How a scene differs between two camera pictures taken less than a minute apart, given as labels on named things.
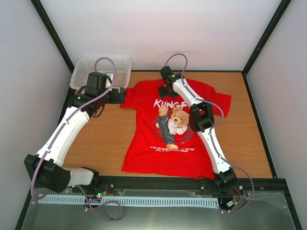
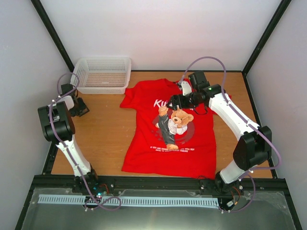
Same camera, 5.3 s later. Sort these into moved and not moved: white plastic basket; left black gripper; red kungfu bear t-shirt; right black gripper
Moved: right black gripper; left black gripper
Not moved: red kungfu bear t-shirt; white plastic basket
